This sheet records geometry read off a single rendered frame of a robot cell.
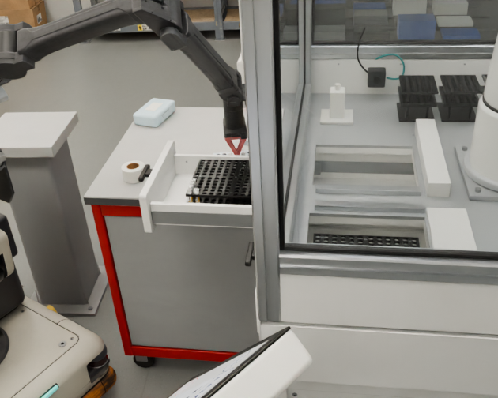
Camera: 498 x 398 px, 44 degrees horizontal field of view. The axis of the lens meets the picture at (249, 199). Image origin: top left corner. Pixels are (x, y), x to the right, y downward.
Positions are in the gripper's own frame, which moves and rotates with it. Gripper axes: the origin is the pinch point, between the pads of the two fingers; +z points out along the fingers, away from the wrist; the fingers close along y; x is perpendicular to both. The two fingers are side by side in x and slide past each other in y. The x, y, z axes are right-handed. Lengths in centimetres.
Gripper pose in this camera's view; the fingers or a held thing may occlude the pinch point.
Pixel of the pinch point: (236, 152)
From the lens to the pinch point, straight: 186.2
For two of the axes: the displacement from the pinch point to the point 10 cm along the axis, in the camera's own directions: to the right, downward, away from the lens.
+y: -0.8, -5.6, 8.3
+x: -10.0, 0.9, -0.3
